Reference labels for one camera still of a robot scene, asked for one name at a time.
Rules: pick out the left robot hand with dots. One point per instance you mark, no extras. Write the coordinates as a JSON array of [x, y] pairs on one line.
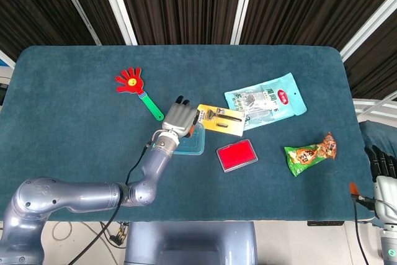
[[178, 117]]

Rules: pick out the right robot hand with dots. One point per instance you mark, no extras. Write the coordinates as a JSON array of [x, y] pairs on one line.
[[387, 193]]

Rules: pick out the blue plastic tray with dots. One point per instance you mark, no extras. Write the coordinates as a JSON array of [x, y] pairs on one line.
[[193, 144]]

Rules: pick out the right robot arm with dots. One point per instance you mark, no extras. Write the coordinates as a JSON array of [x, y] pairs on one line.
[[389, 246]]

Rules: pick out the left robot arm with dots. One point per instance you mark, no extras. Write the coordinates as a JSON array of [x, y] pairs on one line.
[[77, 195]]

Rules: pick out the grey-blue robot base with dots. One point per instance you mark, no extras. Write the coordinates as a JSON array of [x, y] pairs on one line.
[[189, 243]]

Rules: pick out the razor on yellow card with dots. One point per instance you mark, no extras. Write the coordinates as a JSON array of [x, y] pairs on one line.
[[221, 120]]

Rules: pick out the red hand clapper toy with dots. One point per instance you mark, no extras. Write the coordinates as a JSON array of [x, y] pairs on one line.
[[131, 82]]

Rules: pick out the red ink pad case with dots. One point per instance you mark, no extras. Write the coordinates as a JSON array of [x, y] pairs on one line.
[[237, 155]]

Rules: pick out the green snack bag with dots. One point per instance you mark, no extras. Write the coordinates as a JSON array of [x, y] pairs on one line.
[[305, 158]]

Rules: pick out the light blue wipes bag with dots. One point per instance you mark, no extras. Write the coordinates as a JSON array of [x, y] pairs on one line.
[[273, 99]]

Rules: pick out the teal table cloth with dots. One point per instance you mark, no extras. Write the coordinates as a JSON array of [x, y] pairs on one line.
[[77, 106]]

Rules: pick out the black plug adapter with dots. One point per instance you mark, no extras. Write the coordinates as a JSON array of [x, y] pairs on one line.
[[118, 237]]

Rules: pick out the black device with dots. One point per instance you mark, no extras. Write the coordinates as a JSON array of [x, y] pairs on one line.
[[3, 94]]

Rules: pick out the white and blue board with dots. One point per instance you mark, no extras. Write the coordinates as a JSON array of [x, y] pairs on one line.
[[6, 60]]

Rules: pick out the black table bracket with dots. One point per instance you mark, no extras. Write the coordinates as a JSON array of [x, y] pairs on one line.
[[325, 223]]

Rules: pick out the white metal frame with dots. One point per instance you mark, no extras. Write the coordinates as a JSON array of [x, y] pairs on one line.
[[372, 105]]

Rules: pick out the white partition post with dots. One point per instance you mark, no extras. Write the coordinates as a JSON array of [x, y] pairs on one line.
[[76, 4], [116, 4], [369, 24], [246, 4]]

